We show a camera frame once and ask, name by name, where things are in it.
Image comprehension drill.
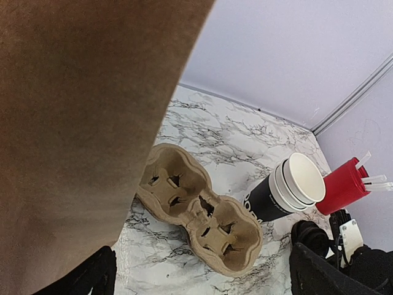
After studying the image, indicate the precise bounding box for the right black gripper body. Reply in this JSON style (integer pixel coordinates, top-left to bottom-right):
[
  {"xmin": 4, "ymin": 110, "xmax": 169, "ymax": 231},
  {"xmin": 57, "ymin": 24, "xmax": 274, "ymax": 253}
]
[{"xmin": 338, "ymin": 245, "xmax": 392, "ymax": 294}]

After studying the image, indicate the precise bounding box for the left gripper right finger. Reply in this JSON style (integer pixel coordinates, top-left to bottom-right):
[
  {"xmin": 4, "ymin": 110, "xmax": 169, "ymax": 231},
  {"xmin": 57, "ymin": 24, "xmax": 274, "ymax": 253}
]
[{"xmin": 289, "ymin": 243, "xmax": 377, "ymax": 295}]

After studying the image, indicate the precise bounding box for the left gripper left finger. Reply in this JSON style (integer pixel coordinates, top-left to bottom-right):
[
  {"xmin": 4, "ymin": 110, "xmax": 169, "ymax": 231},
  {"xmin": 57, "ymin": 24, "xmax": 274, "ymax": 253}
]
[{"xmin": 37, "ymin": 246, "xmax": 117, "ymax": 294}]

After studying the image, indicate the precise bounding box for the stack of black lids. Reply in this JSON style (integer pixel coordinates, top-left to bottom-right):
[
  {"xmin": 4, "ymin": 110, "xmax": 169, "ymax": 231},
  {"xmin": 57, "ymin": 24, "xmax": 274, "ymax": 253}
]
[{"xmin": 290, "ymin": 220, "xmax": 330, "ymax": 258}]

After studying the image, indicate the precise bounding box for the red cylindrical holder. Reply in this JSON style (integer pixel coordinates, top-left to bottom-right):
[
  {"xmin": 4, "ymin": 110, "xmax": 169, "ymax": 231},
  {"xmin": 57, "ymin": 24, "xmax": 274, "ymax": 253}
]
[{"xmin": 316, "ymin": 157, "xmax": 369, "ymax": 216}]

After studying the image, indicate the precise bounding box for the stack of paper cups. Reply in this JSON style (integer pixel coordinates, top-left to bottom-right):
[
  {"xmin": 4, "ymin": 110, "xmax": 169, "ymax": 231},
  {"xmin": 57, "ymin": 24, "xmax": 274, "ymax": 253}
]
[{"xmin": 243, "ymin": 152, "xmax": 326, "ymax": 223}]

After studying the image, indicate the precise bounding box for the white wrapped straw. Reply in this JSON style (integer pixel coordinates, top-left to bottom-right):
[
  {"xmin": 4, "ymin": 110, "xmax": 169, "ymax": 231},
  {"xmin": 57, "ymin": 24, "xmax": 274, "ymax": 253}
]
[{"xmin": 356, "ymin": 151, "xmax": 372, "ymax": 170}]

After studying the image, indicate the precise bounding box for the cardboard cup carrier tray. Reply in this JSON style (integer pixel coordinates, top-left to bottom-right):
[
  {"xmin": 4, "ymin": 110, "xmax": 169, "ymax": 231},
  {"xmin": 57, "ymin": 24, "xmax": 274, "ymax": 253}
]
[{"xmin": 136, "ymin": 143, "xmax": 263, "ymax": 277}]

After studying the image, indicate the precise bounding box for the brown paper bag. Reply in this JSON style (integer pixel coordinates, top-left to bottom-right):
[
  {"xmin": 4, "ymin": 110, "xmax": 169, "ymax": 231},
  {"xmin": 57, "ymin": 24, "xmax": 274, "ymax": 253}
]
[{"xmin": 1, "ymin": 1, "xmax": 213, "ymax": 294}]

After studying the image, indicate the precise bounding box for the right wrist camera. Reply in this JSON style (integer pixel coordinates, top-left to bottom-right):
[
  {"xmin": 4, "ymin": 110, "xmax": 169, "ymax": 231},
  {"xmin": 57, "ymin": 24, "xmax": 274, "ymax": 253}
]
[{"xmin": 329, "ymin": 209, "xmax": 364, "ymax": 268}]

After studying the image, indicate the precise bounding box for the right aluminium frame post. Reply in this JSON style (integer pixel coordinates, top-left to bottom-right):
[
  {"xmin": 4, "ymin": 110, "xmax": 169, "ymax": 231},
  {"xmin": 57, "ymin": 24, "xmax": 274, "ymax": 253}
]
[{"xmin": 311, "ymin": 53, "xmax": 392, "ymax": 136}]

